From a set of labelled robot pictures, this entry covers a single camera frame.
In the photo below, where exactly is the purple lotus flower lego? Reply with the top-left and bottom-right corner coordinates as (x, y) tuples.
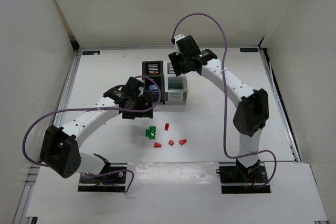
(149, 84), (158, 90)

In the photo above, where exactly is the green plate lego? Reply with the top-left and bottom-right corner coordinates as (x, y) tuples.
(148, 126), (156, 140)

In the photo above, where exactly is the red curved lego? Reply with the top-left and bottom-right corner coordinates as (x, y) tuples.
(179, 139), (187, 145)
(154, 142), (162, 148)

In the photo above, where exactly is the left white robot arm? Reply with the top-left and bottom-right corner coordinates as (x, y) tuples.
(40, 77), (153, 178)

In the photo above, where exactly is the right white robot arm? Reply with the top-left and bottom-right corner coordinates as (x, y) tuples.
(169, 35), (269, 177)

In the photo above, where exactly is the black slotted container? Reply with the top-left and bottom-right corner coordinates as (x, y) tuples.
(142, 61), (165, 104)

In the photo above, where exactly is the white slotted container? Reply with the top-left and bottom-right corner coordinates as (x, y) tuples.
(163, 61), (188, 105)

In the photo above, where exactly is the right blue label sticker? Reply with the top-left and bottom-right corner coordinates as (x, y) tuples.
(239, 48), (259, 52)

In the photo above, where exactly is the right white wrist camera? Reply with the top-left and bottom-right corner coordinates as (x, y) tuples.
(171, 34), (185, 55)

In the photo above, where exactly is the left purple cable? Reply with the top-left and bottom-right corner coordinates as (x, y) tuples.
(22, 76), (162, 193)

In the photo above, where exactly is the purple cable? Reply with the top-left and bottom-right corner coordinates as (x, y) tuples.
(22, 76), (162, 193)
(171, 13), (278, 189)

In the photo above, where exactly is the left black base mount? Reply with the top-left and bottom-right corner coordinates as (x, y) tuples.
(78, 163), (130, 193)

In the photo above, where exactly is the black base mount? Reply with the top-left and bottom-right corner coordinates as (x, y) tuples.
(215, 166), (271, 194)
(78, 163), (130, 193)

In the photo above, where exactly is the left aluminium frame rail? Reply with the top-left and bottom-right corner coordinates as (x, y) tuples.
(57, 50), (81, 111)

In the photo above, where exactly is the aluminium frame rail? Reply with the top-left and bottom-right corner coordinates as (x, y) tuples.
(258, 47), (302, 162)
(57, 50), (81, 111)

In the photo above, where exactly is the right aluminium frame rail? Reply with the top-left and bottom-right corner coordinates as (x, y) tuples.
(258, 47), (302, 162)

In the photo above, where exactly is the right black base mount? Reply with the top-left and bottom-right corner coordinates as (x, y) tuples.
(215, 166), (271, 194)

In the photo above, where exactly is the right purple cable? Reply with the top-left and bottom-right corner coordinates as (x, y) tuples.
(171, 13), (278, 189)

